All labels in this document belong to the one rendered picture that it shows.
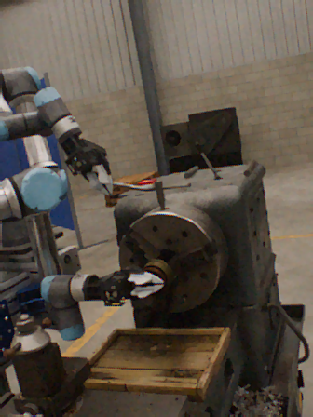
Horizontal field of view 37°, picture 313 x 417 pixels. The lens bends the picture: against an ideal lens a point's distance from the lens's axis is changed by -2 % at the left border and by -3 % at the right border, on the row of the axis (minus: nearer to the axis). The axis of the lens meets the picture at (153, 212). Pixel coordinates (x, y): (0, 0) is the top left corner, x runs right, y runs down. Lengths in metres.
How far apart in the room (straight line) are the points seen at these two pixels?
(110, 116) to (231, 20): 3.80
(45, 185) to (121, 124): 10.95
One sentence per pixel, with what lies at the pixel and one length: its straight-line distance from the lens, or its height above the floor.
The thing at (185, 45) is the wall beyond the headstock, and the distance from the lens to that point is 11.67.
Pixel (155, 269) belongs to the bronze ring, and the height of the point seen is 1.11.
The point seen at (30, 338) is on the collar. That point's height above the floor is 1.14.
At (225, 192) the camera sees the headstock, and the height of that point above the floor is 1.24.
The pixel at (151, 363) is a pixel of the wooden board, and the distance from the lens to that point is 1.28.
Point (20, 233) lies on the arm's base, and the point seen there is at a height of 1.20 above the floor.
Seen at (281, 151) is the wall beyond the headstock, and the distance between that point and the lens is 11.28.
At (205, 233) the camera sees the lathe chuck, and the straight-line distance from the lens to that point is 1.34.
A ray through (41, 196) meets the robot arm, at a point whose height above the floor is 1.36.
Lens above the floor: 1.50
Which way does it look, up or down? 11 degrees down
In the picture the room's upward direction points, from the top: 10 degrees counter-clockwise
